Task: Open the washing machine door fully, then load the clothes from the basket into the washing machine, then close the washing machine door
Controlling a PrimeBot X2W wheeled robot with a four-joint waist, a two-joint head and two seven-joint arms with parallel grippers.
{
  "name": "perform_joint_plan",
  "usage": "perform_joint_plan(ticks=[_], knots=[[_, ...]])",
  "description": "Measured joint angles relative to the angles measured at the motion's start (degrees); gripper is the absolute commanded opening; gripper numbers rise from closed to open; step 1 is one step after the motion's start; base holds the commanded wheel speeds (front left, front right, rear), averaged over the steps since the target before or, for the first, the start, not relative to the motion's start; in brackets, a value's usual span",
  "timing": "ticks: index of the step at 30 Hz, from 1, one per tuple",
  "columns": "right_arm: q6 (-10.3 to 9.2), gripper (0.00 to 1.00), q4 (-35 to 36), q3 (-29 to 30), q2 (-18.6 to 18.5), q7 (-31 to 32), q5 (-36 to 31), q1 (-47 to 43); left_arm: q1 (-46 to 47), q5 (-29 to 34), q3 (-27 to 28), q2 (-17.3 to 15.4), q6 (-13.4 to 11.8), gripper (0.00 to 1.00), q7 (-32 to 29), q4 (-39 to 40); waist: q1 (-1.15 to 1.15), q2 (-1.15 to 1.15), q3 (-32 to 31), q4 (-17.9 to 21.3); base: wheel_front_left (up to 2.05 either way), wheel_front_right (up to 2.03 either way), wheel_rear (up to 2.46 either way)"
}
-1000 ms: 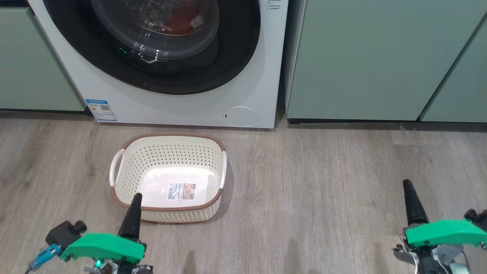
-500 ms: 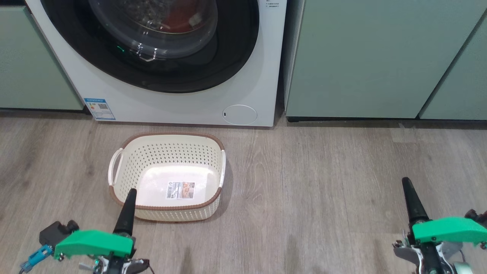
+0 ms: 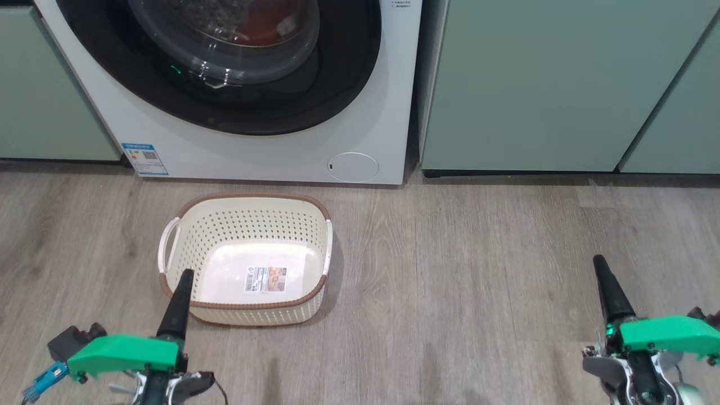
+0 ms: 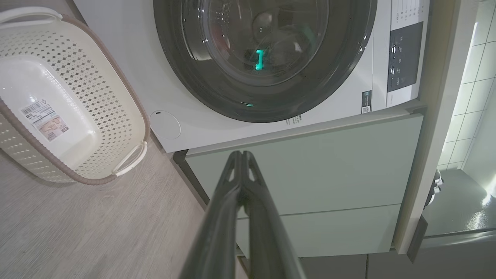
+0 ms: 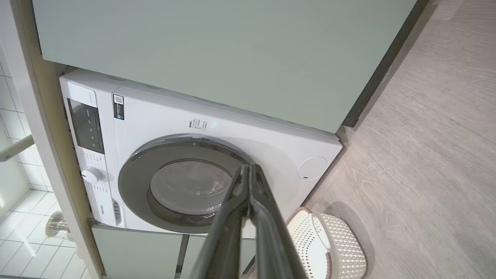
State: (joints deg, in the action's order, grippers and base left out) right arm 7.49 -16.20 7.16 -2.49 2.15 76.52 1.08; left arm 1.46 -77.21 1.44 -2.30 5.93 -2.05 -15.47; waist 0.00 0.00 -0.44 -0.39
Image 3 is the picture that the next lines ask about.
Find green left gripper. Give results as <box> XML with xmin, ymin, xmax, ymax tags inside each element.
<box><xmin>66</xmin><ymin>269</ymin><xmax>195</xmax><ymax>384</ymax></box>

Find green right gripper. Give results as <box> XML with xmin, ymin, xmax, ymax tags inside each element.
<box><xmin>592</xmin><ymin>255</ymin><xmax>720</xmax><ymax>361</ymax></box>

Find round dark washing machine door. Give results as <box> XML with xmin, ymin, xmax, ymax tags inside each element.
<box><xmin>56</xmin><ymin>0</ymin><xmax>383</xmax><ymax>136</ymax></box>

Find red garment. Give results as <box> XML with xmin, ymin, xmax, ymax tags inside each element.
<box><xmin>225</xmin><ymin>11</ymin><xmax>304</xmax><ymax>46</ymax></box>

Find basket product label sticker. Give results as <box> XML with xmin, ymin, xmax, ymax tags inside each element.
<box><xmin>244</xmin><ymin>266</ymin><xmax>287</xmax><ymax>293</ymax></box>

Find cream perforated laundry basket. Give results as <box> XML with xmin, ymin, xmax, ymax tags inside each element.
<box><xmin>157</xmin><ymin>194</ymin><xmax>334</xmax><ymax>327</ymax></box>

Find white front-load washing machine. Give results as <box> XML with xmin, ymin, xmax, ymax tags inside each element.
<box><xmin>34</xmin><ymin>0</ymin><xmax>422</xmax><ymax>185</ymax></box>

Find blue white energy label sticker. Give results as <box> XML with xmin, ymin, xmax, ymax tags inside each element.
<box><xmin>122</xmin><ymin>143</ymin><xmax>169</xmax><ymax>176</ymax></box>

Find narrow sage green cabinet panel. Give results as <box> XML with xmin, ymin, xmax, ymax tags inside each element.
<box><xmin>619</xmin><ymin>22</ymin><xmax>720</xmax><ymax>174</ymax></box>

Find round drain filter cover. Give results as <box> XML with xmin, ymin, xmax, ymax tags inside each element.
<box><xmin>327</xmin><ymin>153</ymin><xmax>379</xmax><ymax>183</ymax></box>

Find wide sage green cabinet panel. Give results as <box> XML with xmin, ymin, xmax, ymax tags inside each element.
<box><xmin>419</xmin><ymin>0</ymin><xmax>720</xmax><ymax>172</ymax></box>

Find sage green cabinet with gap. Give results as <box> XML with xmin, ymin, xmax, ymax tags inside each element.
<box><xmin>0</xmin><ymin>6</ymin><xmax>122</xmax><ymax>163</ymax></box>

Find blue left camera connector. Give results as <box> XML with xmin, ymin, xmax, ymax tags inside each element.
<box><xmin>22</xmin><ymin>361</ymin><xmax>69</xmax><ymax>403</ymax></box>

